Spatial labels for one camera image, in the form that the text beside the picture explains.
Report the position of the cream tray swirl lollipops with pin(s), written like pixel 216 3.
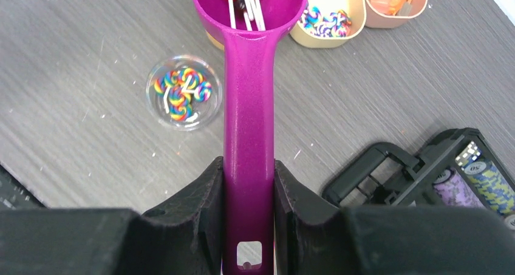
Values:
pixel 329 23

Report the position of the magenta plastic scoop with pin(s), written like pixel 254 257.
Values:
pixel 248 151

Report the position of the clear plastic cup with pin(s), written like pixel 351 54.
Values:
pixel 161 87

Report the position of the pink tray popsicle candies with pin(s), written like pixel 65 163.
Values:
pixel 389 14

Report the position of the rainbow swirl lollipop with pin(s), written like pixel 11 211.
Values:
pixel 189 78
pixel 180 112

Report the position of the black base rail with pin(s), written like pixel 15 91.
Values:
pixel 14 195

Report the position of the tan tray round lollipops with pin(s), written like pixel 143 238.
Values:
pixel 214 42

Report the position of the black poker chip case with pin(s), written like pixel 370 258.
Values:
pixel 457 167

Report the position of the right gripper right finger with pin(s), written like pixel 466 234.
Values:
pixel 315 237

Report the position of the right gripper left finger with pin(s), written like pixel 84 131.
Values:
pixel 181 235

